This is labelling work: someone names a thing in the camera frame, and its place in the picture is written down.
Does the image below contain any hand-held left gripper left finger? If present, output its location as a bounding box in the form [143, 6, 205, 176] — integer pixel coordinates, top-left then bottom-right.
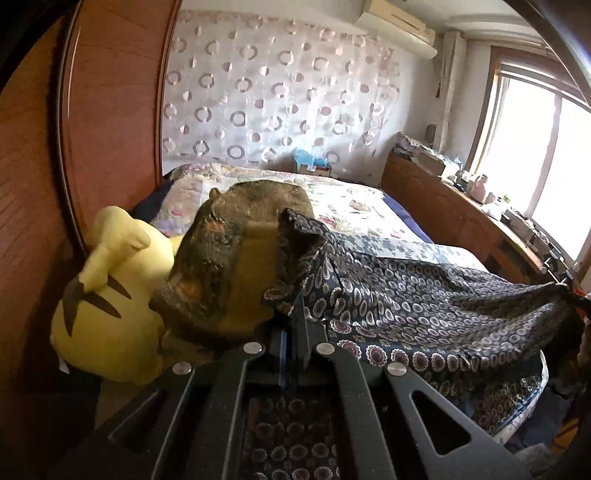
[65, 323, 289, 480]

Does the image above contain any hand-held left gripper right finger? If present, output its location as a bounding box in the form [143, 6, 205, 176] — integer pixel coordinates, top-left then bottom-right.
[288, 300, 525, 480]

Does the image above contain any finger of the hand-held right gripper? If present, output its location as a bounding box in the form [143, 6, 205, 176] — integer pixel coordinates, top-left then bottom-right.
[566, 291, 591, 319]

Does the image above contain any dark circle-patterned garment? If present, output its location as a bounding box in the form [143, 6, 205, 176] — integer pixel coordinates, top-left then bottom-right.
[242, 208, 573, 480]

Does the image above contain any windowsill clutter of boxes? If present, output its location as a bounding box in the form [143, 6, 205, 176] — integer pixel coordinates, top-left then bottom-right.
[503, 208, 578, 278]

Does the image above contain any brown patterned pillow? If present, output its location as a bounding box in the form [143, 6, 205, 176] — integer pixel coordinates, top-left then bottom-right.
[150, 181, 319, 347]

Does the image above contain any floral bed quilt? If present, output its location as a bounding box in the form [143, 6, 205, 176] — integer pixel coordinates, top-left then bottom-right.
[159, 162, 490, 273]

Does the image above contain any pink container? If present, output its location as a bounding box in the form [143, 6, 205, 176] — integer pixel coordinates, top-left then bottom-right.
[468, 174, 490, 204]

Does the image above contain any window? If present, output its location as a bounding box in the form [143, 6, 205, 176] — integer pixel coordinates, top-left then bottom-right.
[464, 46, 591, 264]

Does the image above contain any wooden windowsill cabinet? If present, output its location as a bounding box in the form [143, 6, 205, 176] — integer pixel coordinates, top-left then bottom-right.
[381, 152, 555, 282]

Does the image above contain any small cardboard box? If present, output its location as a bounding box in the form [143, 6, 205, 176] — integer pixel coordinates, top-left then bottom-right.
[295, 161, 333, 179]

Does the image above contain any blue plastic bag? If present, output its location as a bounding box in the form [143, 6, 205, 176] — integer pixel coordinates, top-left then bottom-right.
[293, 148, 331, 168]

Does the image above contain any yellow plush toy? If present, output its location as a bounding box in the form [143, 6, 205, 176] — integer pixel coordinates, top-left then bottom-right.
[50, 205, 185, 384]

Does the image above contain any flat cardboard box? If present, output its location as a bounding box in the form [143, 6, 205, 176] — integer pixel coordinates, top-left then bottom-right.
[413, 150, 448, 176]

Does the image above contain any patterned folded cloth pile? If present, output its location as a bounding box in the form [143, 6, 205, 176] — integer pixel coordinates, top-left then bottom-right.
[394, 131, 426, 160]

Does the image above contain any tied-back window curtain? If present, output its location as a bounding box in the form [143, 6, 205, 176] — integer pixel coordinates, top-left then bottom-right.
[436, 30, 467, 148]

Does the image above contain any circle-print sheer curtain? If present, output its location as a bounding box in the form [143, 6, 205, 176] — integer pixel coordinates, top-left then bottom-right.
[161, 9, 402, 169]

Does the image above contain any wooden headboard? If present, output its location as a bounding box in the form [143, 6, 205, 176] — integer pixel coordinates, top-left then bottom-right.
[0, 0, 183, 480]

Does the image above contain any white air conditioner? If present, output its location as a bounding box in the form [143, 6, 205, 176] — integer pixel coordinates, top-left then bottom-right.
[355, 0, 438, 60]

